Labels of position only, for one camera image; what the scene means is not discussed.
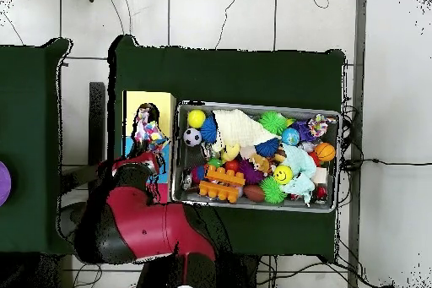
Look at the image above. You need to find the black monitor on stand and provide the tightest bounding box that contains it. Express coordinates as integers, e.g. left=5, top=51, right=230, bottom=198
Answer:
left=58, top=81, right=107, bottom=238

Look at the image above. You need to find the purple round object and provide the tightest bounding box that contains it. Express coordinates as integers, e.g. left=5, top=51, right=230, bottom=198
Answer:
left=0, top=160, right=12, bottom=207

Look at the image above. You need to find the yellow smiley ball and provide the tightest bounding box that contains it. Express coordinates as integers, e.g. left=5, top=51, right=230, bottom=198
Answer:
left=272, top=165, right=294, bottom=186

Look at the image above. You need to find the wooden box with three holes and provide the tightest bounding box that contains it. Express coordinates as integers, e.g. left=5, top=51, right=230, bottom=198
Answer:
left=121, top=90, right=177, bottom=204

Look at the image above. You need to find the blue globe ball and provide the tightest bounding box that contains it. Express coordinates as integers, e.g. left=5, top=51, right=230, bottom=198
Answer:
left=281, top=127, right=300, bottom=146

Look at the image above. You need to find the colourful polka dot cloth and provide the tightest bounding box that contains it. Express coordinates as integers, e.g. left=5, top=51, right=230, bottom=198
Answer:
left=133, top=105, right=170, bottom=155

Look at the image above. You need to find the black cable with plug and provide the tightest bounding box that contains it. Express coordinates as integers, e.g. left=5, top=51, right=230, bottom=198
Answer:
left=340, top=157, right=432, bottom=171

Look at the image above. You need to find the green spiky rubber ball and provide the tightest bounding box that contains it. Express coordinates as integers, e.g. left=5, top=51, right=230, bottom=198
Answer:
left=257, top=111, right=289, bottom=136

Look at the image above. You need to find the mint green muslin cloth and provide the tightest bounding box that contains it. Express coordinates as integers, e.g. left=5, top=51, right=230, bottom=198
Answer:
left=278, top=142, right=318, bottom=206

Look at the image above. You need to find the grey floor cable cover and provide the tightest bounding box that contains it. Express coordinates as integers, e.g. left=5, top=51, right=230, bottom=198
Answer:
left=347, top=0, right=368, bottom=288

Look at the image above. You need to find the cream muslin cloth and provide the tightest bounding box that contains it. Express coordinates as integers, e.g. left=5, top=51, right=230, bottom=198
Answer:
left=211, top=108, right=281, bottom=152

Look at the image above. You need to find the orange toy basketball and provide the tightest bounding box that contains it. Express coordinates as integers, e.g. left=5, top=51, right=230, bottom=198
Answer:
left=313, top=141, right=338, bottom=163

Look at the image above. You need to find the orange toy building brick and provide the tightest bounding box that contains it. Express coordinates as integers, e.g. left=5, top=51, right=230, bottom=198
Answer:
left=198, top=165, right=246, bottom=204

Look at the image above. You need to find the dark green table cloth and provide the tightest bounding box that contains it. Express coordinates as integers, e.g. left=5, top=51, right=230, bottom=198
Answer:
left=106, top=35, right=347, bottom=264
left=0, top=36, right=78, bottom=255

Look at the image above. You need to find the plain yellow ball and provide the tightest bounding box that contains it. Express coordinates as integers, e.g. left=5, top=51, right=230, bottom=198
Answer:
left=186, top=109, right=208, bottom=129

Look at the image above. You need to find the shallow mesh bin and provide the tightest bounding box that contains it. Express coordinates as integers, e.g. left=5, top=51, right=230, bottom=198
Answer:
left=171, top=100, right=342, bottom=214

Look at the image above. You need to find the black and white soccer ball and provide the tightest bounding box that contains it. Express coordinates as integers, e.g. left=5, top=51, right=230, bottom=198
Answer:
left=182, top=127, right=203, bottom=147

